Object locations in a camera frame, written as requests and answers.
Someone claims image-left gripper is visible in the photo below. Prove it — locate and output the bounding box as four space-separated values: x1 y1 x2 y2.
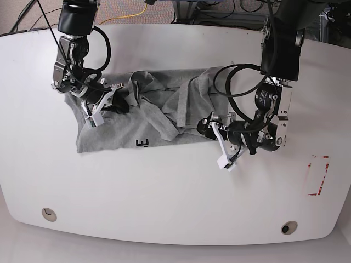
80 83 129 118

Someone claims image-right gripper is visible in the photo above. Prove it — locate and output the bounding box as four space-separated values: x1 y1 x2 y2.
196 112 247 163

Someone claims grey t-shirt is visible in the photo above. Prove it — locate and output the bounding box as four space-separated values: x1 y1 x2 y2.
65 67 228 153

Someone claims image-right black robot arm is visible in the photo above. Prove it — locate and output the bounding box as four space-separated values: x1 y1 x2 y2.
197 1 327 170

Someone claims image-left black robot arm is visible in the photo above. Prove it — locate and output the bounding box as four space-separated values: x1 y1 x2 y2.
52 1 129 119

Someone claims red tape rectangle marking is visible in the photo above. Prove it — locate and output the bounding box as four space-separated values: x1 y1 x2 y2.
305 155 330 196

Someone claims left table grommet hole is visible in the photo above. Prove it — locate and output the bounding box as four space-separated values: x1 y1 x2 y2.
42 208 57 222

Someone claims table grommet hole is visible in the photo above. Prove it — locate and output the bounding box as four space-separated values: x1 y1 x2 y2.
42 208 57 222
281 221 298 235

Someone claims right table grommet hole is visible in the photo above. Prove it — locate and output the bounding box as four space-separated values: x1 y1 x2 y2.
281 221 298 235

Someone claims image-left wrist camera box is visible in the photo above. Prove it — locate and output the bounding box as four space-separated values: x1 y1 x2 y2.
85 113 104 129

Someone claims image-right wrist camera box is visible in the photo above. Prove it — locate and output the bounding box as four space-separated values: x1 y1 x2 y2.
217 154 236 172

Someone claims yellow cable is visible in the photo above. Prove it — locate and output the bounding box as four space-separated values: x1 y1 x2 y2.
99 5 148 25

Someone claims aluminium frame stand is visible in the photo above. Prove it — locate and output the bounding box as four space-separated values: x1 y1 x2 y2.
171 1 330 43

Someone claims black floor cable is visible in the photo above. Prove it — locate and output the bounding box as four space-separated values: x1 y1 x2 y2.
9 0 61 32

